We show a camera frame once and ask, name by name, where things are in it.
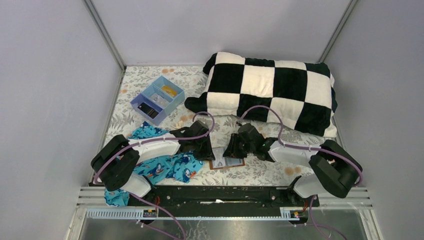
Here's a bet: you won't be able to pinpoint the blue three-compartment organizer box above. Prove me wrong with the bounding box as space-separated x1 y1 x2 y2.
130 76 185 125

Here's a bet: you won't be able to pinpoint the black card in box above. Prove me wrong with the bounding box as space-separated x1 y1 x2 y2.
138 102 159 119

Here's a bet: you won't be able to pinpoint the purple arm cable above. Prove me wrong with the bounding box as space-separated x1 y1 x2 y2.
92 111 216 240
236 105 364 240

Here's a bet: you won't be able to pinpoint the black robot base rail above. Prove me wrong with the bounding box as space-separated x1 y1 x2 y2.
143 185 312 211

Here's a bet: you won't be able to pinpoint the brown leather card holder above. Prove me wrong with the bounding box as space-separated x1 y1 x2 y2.
209 147 245 170

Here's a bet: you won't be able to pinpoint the blue shark print shorts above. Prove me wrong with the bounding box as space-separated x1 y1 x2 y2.
104 121 205 208

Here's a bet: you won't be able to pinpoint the silver card in box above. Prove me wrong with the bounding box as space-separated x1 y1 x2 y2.
149 93 170 109

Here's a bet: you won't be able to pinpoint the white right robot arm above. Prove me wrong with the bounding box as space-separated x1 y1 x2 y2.
223 123 363 199

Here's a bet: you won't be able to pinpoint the gold card in box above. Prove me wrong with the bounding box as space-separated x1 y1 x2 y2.
161 85 178 98

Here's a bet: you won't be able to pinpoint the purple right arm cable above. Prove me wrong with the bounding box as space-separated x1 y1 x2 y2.
236 105 364 240

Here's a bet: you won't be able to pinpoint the black white checkered pillow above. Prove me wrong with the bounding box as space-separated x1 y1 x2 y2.
184 52 338 138

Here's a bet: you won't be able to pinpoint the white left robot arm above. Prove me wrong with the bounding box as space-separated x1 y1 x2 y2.
91 120 212 201

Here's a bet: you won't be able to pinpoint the perforated metal cable tray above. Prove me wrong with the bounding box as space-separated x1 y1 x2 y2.
86 206 301 222

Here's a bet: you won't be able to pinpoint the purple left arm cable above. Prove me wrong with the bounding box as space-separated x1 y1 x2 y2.
92 111 216 240

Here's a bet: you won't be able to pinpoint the floral patterned table cloth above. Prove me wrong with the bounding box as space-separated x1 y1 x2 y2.
104 66 343 186

